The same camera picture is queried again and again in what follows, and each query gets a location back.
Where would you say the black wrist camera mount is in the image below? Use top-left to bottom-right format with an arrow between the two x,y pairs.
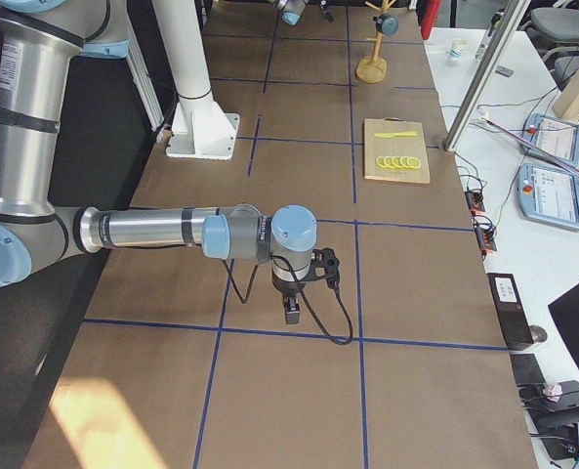
304,247 -> 340,291

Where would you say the orange black usb hub far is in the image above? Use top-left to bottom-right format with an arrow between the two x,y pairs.
464,189 -> 485,215

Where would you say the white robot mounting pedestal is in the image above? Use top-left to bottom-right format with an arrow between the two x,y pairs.
152,0 -> 240,160

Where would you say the far teach pendant tablet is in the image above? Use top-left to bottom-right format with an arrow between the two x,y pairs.
522,113 -> 579,166

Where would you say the black electronics box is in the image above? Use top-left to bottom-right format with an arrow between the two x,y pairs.
487,273 -> 533,351

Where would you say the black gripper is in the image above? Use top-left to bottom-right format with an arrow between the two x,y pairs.
271,273 -> 306,324

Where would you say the orange black usb hub near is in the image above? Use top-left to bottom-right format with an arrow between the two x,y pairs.
472,214 -> 497,257

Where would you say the near teach pendant tablet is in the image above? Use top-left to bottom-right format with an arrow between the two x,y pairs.
517,163 -> 579,232

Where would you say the wooden cup storage rack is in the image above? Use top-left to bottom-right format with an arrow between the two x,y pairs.
355,0 -> 395,84

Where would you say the bamboo cutting board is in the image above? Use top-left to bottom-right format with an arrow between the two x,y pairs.
363,118 -> 431,185

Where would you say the yellow plastic knife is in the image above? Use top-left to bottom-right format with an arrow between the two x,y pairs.
373,131 -> 418,139

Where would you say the white paper cup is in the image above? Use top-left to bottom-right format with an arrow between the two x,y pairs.
448,38 -> 467,64

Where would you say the dark blue mug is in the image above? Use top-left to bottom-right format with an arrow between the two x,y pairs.
373,14 -> 399,36

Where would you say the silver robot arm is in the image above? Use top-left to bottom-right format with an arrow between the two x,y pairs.
269,0 -> 309,26
0,1 -> 317,323

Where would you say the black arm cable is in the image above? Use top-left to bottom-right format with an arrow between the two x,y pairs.
224,257 -> 354,347

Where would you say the lemon slice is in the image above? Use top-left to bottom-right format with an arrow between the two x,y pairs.
376,156 -> 391,169
409,156 -> 422,170
400,156 -> 412,169
391,156 -> 405,169
384,156 -> 397,169

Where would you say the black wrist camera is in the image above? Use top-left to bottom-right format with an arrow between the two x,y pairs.
319,0 -> 334,22

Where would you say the orange black usb hub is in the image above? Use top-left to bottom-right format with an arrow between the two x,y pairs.
464,189 -> 485,215
472,214 -> 497,257

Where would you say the aluminium frame post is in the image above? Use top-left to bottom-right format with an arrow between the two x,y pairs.
443,0 -> 530,151

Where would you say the teach pendant tablet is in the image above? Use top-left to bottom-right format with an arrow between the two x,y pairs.
517,163 -> 579,232
522,113 -> 579,166

